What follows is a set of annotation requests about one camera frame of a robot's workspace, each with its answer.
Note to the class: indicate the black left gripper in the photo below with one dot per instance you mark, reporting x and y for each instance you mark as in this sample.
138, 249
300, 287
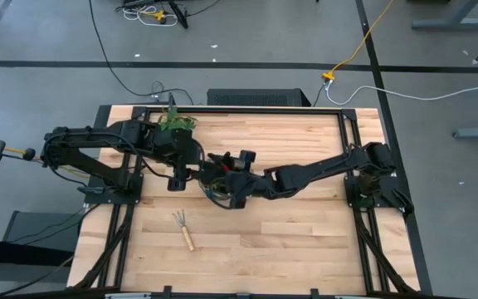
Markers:
178, 180

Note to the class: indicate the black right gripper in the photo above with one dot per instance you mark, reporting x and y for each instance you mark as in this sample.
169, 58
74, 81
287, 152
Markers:
241, 162

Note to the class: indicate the black and red gardening glove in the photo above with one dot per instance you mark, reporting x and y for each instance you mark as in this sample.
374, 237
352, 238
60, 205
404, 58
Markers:
225, 167

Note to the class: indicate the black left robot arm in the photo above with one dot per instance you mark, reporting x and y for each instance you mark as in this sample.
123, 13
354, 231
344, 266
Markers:
98, 137

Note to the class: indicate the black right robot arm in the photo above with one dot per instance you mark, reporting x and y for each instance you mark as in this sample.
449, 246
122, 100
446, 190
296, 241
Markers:
313, 172

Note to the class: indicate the green plant in white pot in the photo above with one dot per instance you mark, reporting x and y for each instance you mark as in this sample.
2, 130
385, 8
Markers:
177, 122

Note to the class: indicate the black computer case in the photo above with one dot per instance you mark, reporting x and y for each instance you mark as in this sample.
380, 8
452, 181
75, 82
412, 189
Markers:
255, 97

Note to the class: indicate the black aluminium table frame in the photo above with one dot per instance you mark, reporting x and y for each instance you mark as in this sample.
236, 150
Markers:
243, 110

